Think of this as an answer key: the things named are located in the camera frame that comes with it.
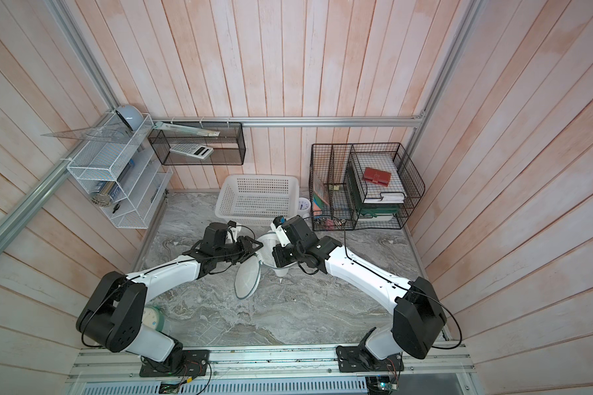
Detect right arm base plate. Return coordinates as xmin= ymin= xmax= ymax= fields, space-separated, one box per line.
xmin=335 ymin=346 xmax=405 ymax=373

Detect white notebook stack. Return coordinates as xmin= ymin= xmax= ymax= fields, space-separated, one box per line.
xmin=352 ymin=151 xmax=406 ymax=204

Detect black wire wall basket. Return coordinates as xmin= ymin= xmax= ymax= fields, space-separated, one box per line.
xmin=148 ymin=121 xmax=246 ymax=166

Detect red wallet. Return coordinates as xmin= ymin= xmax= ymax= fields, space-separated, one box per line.
xmin=363 ymin=167 xmax=391 ymax=187

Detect aluminium front rail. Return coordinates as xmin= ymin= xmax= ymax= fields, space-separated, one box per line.
xmin=67 ymin=344 xmax=476 ymax=383

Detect green analog clock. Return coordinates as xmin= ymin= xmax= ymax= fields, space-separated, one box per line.
xmin=142 ymin=306 xmax=165 ymax=332

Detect small white cup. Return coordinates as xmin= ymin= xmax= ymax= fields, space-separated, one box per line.
xmin=297 ymin=197 xmax=311 ymax=219

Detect white wire wall shelf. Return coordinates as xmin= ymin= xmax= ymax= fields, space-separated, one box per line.
xmin=68 ymin=113 xmax=172 ymax=230

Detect green books stack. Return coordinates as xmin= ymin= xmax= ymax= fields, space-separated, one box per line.
xmin=345 ymin=165 xmax=404 ymax=221

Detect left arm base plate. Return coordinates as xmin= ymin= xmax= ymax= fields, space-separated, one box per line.
xmin=138 ymin=350 xmax=210 ymax=379

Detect horizontal aluminium wall rail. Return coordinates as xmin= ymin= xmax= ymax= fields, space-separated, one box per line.
xmin=154 ymin=116 xmax=423 ymax=128

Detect metal roll on shelf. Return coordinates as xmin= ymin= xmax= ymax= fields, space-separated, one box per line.
xmin=90 ymin=180 xmax=120 ymax=207

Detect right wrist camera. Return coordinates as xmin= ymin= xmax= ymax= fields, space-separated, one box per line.
xmin=271 ymin=216 xmax=292 ymax=247

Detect white perforated plastic basket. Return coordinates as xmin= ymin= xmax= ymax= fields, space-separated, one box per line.
xmin=215 ymin=174 xmax=299 ymax=226

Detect grey round speaker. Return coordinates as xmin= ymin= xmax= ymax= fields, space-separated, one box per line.
xmin=115 ymin=105 xmax=144 ymax=132

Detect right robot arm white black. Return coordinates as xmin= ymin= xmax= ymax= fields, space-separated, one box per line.
xmin=271 ymin=216 xmax=450 ymax=373

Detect white calculator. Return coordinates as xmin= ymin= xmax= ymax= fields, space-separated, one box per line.
xmin=170 ymin=143 xmax=214 ymax=161

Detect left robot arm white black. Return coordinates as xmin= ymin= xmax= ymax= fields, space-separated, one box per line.
xmin=76 ymin=222 xmax=263 ymax=375

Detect colourful folders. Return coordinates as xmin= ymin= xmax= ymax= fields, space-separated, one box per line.
xmin=311 ymin=173 xmax=330 ymax=217

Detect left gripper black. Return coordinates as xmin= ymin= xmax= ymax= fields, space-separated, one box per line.
xmin=215 ymin=235 xmax=264 ymax=265

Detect black wire desk organizer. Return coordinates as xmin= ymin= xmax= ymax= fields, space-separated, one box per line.
xmin=309 ymin=143 xmax=426 ymax=231

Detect clear triangle ruler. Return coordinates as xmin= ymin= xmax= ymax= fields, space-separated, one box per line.
xmin=43 ymin=124 xmax=132 ymax=143

